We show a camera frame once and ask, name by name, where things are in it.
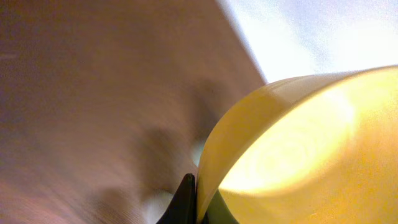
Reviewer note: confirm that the yellow small bowl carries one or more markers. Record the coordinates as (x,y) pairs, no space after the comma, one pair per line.
(314,149)

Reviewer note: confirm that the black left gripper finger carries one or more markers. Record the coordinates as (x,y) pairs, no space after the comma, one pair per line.
(182,208)

